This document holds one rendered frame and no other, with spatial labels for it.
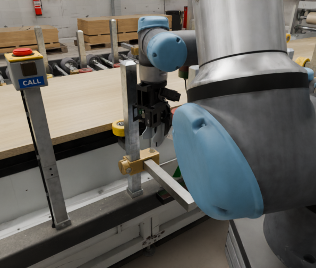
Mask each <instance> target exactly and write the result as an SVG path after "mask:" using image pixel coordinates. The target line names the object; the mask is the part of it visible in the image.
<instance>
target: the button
mask: <svg viewBox="0 0 316 268"><path fill-rule="evenodd" d="M13 54H14V55H16V56H25V55H30V54H32V50H31V49H30V48H18V49H14V50H13Z"/></svg>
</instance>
